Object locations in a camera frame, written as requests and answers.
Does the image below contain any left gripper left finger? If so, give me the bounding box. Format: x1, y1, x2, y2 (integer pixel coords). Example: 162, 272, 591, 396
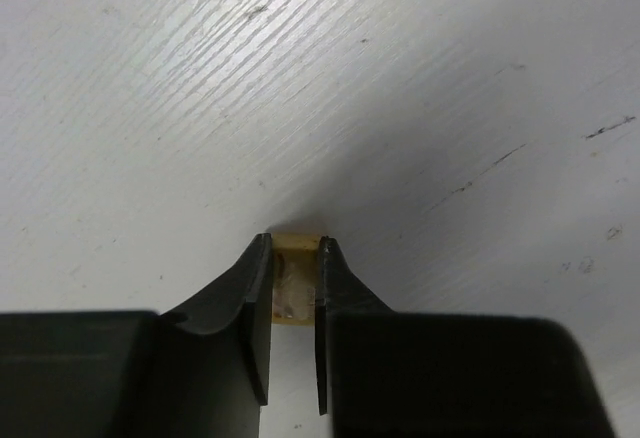
1, 234, 273, 437

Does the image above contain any small tan eraser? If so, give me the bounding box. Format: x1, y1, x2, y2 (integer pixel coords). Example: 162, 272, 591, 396
271, 233, 321, 326

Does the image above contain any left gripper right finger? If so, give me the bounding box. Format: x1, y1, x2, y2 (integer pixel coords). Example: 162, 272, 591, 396
315, 237, 614, 437

